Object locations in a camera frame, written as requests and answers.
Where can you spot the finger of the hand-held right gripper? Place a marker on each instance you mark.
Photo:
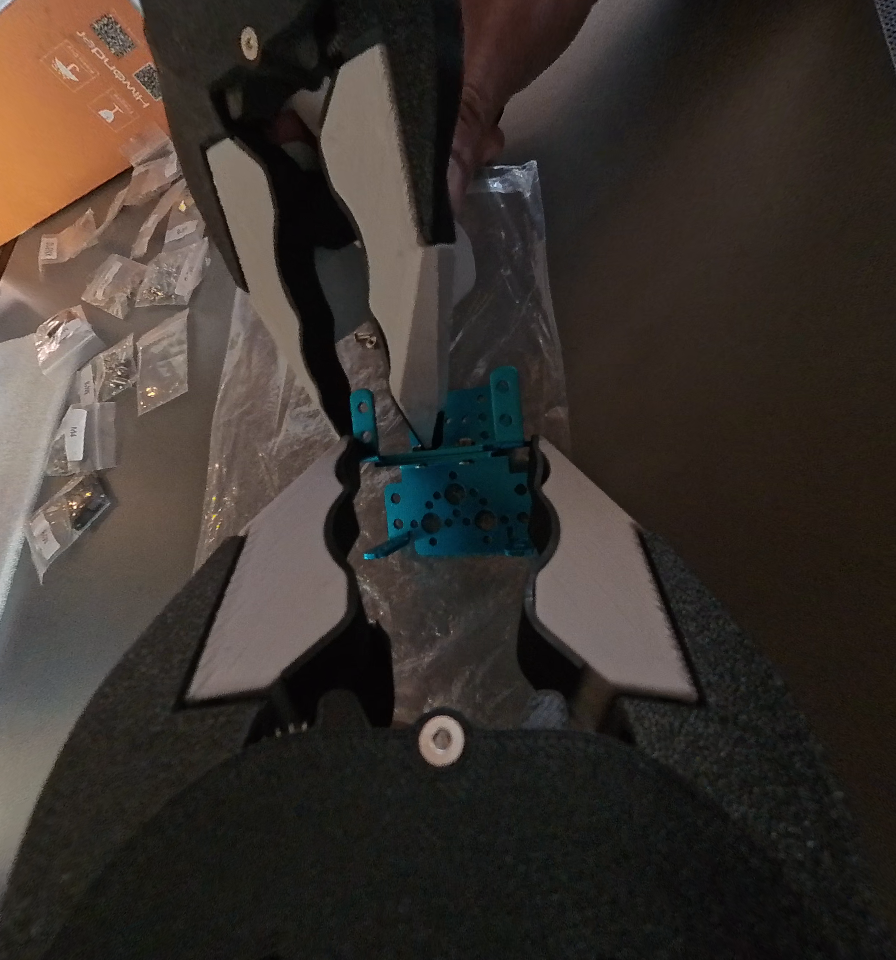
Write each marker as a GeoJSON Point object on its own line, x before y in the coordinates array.
{"type": "Point", "coordinates": [388, 187]}
{"type": "Point", "coordinates": [249, 217]}

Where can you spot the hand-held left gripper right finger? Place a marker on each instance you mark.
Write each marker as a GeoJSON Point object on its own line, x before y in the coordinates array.
{"type": "Point", "coordinates": [613, 600]}

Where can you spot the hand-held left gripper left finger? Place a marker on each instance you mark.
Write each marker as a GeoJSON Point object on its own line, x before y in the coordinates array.
{"type": "Point", "coordinates": [283, 600]}

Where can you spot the blue metal bracket assembly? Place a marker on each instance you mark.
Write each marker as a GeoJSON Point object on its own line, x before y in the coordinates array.
{"type": "Point", "coordinates": [418, 480]}

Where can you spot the person's right forearm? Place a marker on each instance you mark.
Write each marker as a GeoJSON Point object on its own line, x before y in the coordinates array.
{"type": "Point", "coordinates": [523, 37]}

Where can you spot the dark grey desk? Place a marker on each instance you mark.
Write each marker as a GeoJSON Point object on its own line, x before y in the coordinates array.
{"type": "Point", "coordinates": [718, 300]}

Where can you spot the person's right hand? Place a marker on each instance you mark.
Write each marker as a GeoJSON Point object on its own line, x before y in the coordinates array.
{"type": "Point", "coordinates": [481, 127]}

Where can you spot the large clear plastic bag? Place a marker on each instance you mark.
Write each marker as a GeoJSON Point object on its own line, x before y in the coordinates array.
{"type": "Point", "coordinates": [267, 375]}

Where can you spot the pile of small screw bags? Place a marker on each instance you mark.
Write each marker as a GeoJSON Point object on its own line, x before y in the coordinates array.
{"type": "Point", "coordinates": [162, 360]}

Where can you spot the orange cardboard box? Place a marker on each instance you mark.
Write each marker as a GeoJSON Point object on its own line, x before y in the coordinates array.
{"type": "Point", "coordinates": [12, 150]}

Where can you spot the white foam slab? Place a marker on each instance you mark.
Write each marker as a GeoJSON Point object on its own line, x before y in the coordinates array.
{"type": "Point", "coordinates": [5, 390]}

